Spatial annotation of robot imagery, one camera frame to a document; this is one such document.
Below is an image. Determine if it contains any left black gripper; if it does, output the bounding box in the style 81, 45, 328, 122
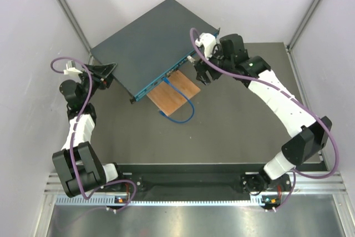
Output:
81, 63, 119, 103

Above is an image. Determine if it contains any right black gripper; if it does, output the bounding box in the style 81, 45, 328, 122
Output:
194, 44, 234, 85

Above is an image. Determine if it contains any dark blue network switch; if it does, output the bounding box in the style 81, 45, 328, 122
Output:
90, 0, 220, 103

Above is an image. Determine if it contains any silver SFP module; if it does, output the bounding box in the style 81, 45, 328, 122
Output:
187, 56, 195, 63

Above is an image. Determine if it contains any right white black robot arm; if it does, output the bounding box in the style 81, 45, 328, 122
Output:
190, 29, 332, 191

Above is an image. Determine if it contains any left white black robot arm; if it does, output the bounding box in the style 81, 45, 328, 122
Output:
52, 60, 126, 198

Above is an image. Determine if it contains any wooden board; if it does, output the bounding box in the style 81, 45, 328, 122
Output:
147, 70, 200, 117

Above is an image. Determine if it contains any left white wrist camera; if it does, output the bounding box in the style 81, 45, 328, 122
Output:
63, 60, 83, 77

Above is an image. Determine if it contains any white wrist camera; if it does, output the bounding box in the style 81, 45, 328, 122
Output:
63, 60, 83, 77
195, 33, 217, 60

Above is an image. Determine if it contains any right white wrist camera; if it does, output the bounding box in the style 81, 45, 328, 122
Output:
195, 33, 217, 60

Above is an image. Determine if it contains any blue ethernet cable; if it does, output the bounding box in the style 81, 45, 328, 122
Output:
159, 78, 195, 124

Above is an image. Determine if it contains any left aluminium frame post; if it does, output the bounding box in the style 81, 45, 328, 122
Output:
57, 0, 91, 53

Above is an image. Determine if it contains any aluminium frame post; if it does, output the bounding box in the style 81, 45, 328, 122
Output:
286, 0, 322, 53
57, 0, 91, 53

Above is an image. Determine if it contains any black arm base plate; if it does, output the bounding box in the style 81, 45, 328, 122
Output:
116, 164, 291, 201

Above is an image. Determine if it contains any slotted cable duct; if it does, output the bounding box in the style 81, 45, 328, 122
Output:
55, 194, 280, 207

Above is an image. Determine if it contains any right aluminium frame post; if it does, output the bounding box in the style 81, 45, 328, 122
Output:
286, 0, 322, 53

